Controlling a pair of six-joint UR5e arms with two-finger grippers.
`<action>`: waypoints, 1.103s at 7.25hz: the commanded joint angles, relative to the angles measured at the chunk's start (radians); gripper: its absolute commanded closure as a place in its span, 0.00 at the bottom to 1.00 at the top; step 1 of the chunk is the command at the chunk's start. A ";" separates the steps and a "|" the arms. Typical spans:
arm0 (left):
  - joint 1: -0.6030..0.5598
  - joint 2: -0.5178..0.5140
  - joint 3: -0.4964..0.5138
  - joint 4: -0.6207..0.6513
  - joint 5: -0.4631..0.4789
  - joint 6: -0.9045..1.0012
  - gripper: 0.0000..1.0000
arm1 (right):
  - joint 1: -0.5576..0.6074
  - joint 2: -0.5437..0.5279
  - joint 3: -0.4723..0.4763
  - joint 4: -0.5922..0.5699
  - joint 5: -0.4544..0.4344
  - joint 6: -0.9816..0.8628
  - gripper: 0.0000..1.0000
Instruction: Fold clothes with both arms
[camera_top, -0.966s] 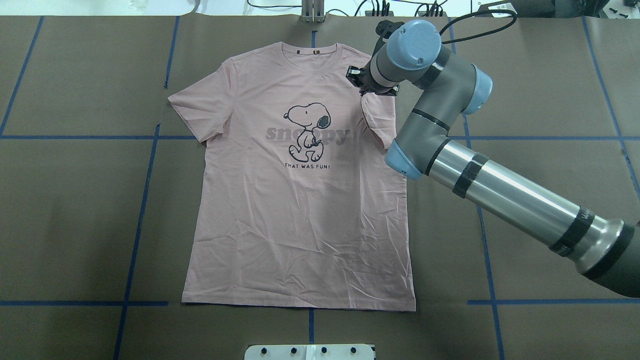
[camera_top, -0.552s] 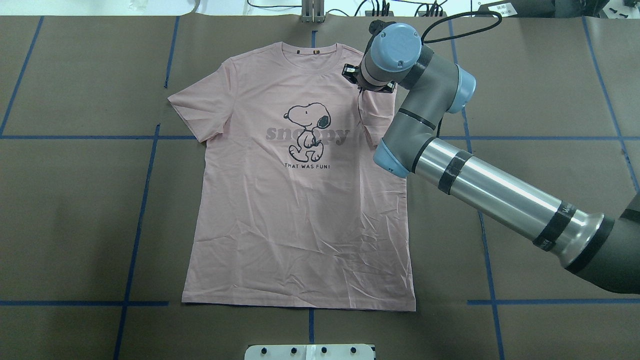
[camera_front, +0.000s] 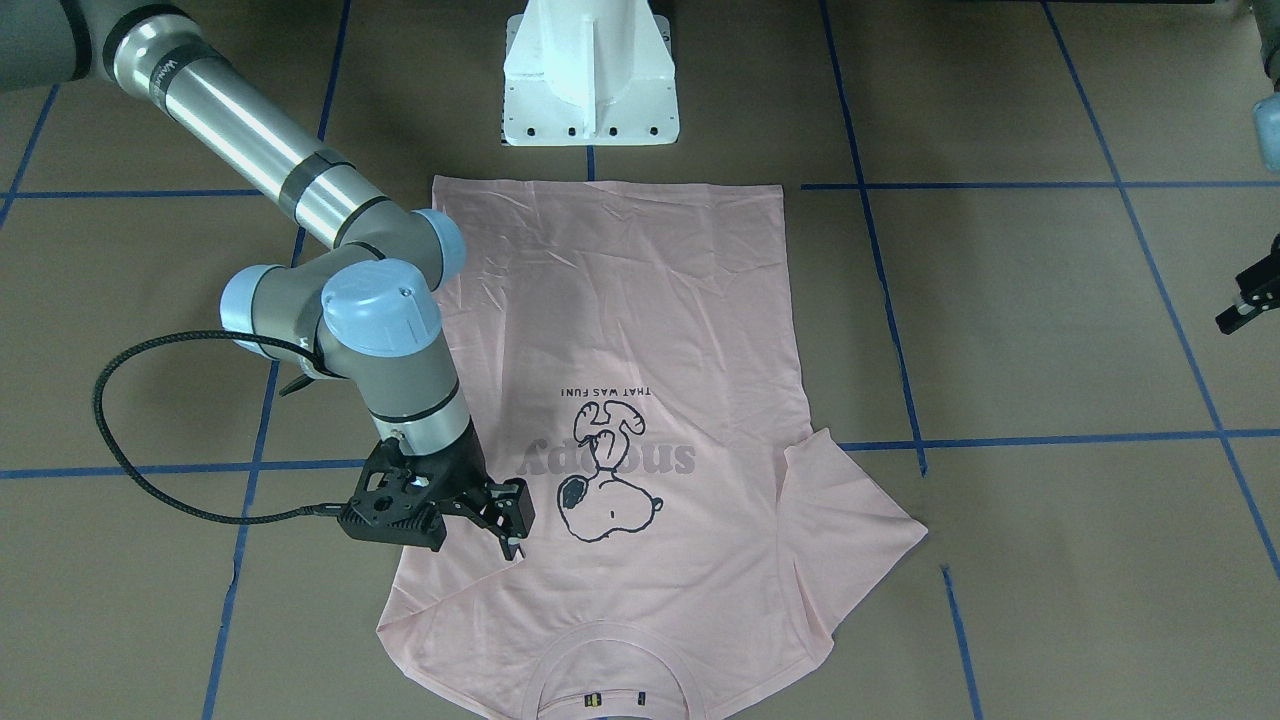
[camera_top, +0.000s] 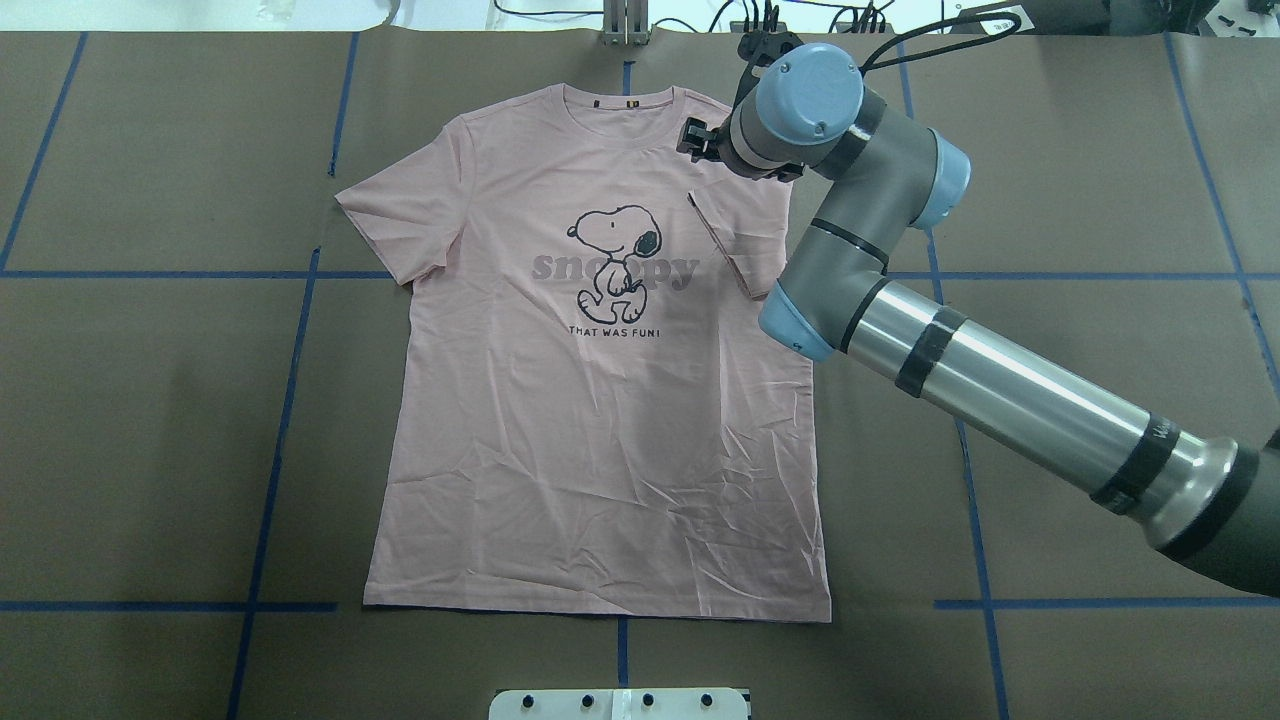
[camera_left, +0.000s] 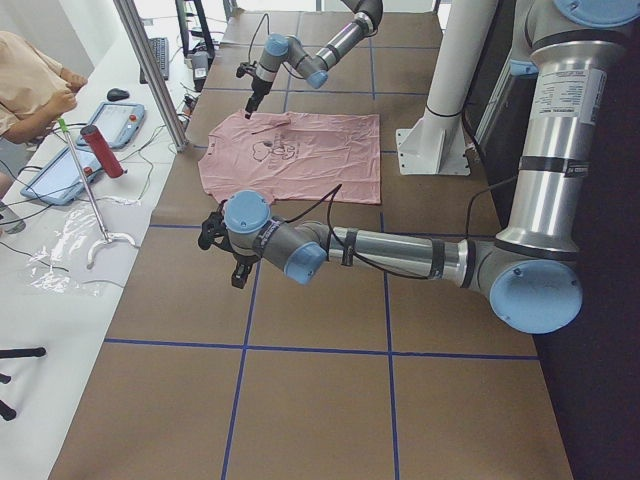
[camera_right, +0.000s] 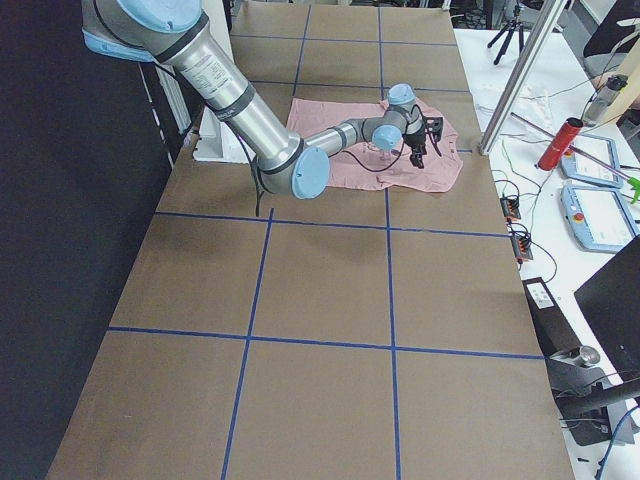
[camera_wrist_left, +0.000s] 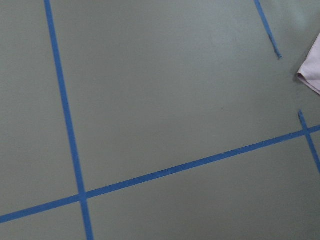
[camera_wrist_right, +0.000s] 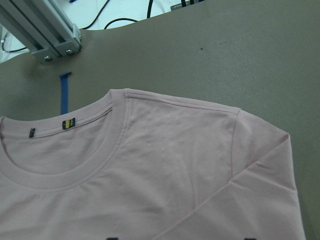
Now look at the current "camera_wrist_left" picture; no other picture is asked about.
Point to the pink Snoopy t-shirt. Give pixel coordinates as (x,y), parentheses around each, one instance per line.
(309,71)

